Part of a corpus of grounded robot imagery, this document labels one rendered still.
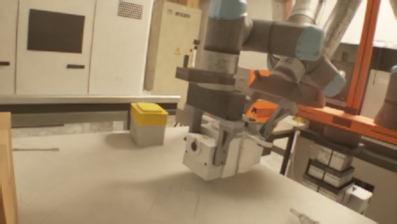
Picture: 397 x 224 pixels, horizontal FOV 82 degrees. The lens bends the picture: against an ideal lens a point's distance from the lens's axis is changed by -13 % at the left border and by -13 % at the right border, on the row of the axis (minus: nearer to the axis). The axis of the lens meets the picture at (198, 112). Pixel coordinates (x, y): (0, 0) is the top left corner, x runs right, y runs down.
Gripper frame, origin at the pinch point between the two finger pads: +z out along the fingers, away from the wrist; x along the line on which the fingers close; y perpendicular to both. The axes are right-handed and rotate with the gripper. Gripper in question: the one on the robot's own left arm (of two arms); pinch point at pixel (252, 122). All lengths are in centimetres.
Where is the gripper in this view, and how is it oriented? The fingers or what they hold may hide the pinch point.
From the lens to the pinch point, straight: 64.9
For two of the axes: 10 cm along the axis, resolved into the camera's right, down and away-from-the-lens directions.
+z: -6.1, 7.6, -2.3
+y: -5.0, -6.0, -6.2
